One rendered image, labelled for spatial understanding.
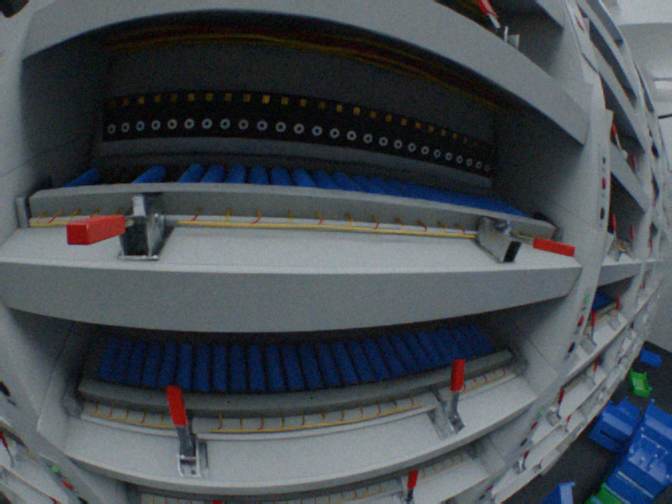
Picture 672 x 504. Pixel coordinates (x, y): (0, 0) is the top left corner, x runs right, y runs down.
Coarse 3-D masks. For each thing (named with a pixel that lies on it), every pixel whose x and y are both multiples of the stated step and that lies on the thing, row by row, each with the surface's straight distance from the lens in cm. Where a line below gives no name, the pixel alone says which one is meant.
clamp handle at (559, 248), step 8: (512, 224) 26; (504, 232) 25; (512, 240) 25; (520, 240) 24; (528, 240) 24; (536, 240) 23; (544, 240) 23; (536, 248) 23; (544, 248) 23; (552, 248) 22; (560, 248) 22; (568, 248) 22; (568, 256) 22
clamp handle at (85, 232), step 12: (132, 204) 17; (144, 204) 17; (108, 216) 13; (120, 216) 13; (132, 216) 16; (144, 216) 17; (72, 228) 11; (84, 228) 11; (96, 228) 11; (108, 228) 12; (120, 228) 13; (72, 240) 11; (84, 240) 11; (96, 240) 11
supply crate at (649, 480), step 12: (648, 444) 139; (624, 456) 124; (636, 456) 134; (648, 456) 139; (660, 456) 142; (624, 468) 122; (636, 468) 121; (660, 468) 140; (636, 480) 124; (648, 480) 124; (660, 480) 135; (660, 492) 128
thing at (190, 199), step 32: (64, 192) 25; (96, 192) 22; (128, 192) 21; (192, 192) 19; (224, 192) 19; (256, 192) 19; (288, 192) 19; (320, 192) 20; (352, 192) 22; (32, 224) 25; (64, 224) 23; (192, 224) 18; (224, 224) 18; (256, 224) 18; (288, 224) 18; (416, 224) 23; (448, 224) 25; (544, 224) 38
